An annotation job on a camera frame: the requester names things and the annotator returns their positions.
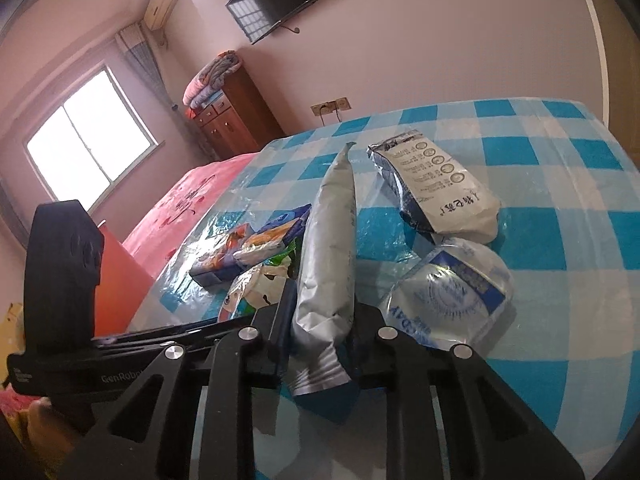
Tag blue tissue packet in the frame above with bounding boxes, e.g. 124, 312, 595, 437
189, 203, 313, 288

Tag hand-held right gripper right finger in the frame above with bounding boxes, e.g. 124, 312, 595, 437
345, 302, 586, 480

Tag orange plastic basin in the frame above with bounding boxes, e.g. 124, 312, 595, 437
92, 220, 156, 336

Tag white air conditioner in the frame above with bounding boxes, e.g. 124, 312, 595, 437
141, 0, 185, 31

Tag white printed paper bag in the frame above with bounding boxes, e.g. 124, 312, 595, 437
367, 130, 502, 246

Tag window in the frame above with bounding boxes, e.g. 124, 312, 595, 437
25, 62, 158, 211

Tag grey curtain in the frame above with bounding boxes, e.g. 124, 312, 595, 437
117, 30, 221, 161

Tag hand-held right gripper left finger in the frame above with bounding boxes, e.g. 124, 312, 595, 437
57, 277, 301, 480

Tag pink printed bed blanket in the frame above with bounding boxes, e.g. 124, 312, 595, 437
122, 152, 261, 321

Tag crushed white plastic bottle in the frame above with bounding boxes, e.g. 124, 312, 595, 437
377, 237, 515, 353

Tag brown wooden cabinet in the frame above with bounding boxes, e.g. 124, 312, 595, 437
192, 66, 286, 161

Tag person's left hand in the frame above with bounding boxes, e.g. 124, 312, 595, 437
25, 399, 78, 468

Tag beige wall socket row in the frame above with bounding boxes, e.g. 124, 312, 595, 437
310, 97, 352, 117

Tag grey foil bag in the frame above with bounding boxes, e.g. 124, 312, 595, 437
289, 142, 362, 398

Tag folded pink blankets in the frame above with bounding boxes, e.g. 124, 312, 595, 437
182, 50, 243, 109

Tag blue checked tablecloth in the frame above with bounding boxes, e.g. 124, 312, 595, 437
127, 97, 640, 480

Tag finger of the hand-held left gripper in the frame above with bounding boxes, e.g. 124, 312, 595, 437
90, 310, 261, 350

